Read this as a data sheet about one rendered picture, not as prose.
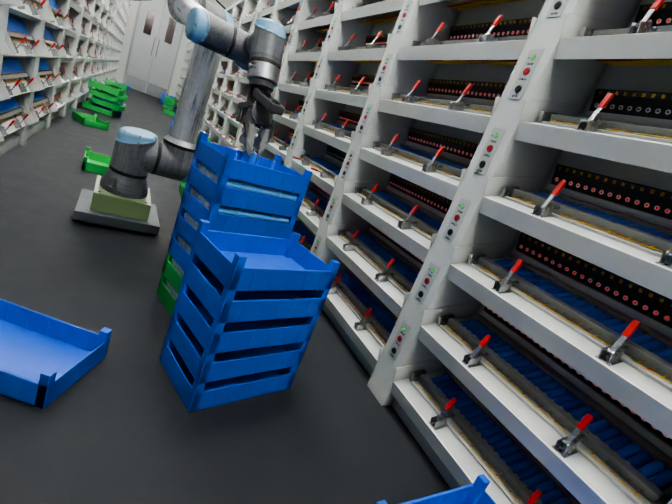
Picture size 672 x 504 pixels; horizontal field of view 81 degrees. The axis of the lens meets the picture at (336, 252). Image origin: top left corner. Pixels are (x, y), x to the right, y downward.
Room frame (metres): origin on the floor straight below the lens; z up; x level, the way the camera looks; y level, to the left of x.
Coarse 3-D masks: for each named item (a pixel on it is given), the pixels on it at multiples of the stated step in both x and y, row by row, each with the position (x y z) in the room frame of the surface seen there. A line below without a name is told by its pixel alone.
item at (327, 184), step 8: (296, 152) 2.25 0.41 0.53; (304, 152) 2.28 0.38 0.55; (312, 152) 2.30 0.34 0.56; (320, 152) 2.33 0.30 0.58; (296, 160) 2.22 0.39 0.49; (336, 160) 2.18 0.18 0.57; (296, 168) 2.17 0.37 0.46; (304, 168) 2.06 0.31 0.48; (312, 176) 1.96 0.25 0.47; (336, 176) 1.73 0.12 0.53; (320, 184) 1.87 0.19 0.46; (328, 184) 1.79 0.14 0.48; (328, 192) 1.79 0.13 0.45
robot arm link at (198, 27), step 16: (176, 0) 1.53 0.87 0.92; (192, 0) 1.46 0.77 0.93; (176, 16) 1.58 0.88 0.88; (192, 16) 1.18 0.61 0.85; (208, 16) 1.18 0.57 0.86; (192, 32) 1.16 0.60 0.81; (208, 32) 1.17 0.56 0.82; (224, 32) 1.20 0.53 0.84; (208, 48) 1.21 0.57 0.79; (224, 48) 1.22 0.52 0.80
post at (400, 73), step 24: (408, 0) 1.71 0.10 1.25; (408, 24) 1.65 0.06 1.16; (432, 24) 1.71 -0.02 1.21; (408, 72) 1.69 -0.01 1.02; (432, 72) 1.75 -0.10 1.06; (360, 120) 1.72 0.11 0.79; (384, 120) 1.68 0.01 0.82; (408, 120) 1.74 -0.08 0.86; (360, 144) 1.66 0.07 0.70; (360, 168) 1.67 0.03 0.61; (336, 192) 1.70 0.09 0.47; (336, 216) 1.66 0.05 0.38; (360, 216) 1.72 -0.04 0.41
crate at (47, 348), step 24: (0, 312) 0.80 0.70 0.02; (24, 312) 0.80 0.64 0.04; (0, 336) 0.75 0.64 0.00; (24, 336) 0.77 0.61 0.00; (48, 336) 0.80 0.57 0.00; (72, 336) 0.81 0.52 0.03; (96, 336) 0.81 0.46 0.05; (0, 360) 0.68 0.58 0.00; (24, 360) 0.71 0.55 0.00; (48, 360) 0.73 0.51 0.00; (72, 360) 0.76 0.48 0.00; (96, 360) 0.77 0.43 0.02; (0, 384) 0.61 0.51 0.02; (24, 384) 0.61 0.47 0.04; (48, 384) 0.62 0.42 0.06; (72, 384) 0.70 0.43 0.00
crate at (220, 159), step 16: (208, 144) 1.20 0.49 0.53; (208, 160) 1.11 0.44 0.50; (224, 160) 1.06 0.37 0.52; (224, 176) 1.05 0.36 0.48; (240, 176) 1.09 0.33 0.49; (256, 176) 1.12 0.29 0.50; (272, 176) 1.16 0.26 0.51; (288, 176) 1.21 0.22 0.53; (304, 176) 1.26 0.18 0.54; (304, 192) 1.27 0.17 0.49
